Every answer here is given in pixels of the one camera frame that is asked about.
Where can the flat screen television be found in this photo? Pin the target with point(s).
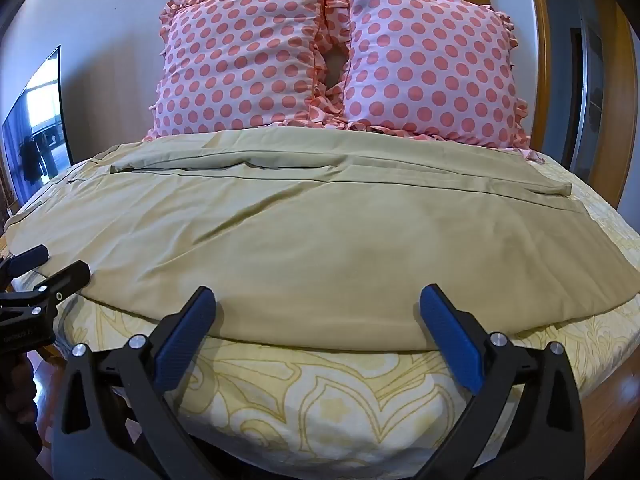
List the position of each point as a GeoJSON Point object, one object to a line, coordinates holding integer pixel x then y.
{"type": "Point", "coordinates": [37, 130]}

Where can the pink polka dot ruffled pillow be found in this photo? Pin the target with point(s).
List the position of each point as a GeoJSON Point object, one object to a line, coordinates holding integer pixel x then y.
{"type": "Point", "coordinates": [430, 65]}
{"type": "Point", "coordinates": [240, 55]}

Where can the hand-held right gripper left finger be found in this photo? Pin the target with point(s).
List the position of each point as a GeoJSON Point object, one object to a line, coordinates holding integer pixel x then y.
{"type": "Point", "coordinates": [181, 340]}

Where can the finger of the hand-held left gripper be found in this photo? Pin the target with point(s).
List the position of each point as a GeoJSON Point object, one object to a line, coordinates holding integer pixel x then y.
{"type": "Point", "coordinates": [27, 257]}
{"type": "Point", "coordinates": [67, 280]}

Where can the yellow patterned bed sheet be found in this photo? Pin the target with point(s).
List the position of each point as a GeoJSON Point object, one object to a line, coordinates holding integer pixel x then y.
{"type": "Point", "coordinates": [320, 400]}

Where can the wooden door frame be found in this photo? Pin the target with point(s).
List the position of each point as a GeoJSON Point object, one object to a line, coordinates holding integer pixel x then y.
{"type": "Point", "coordinates": [622, 110]}

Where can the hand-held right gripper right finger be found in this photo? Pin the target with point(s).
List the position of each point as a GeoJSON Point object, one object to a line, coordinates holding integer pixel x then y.
{"type": "Point", "coordinates": [452, 340]}

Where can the wooden headboard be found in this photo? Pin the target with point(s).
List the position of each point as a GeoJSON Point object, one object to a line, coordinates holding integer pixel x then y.
{"type": "Point", "coordinates": [539, 60]}

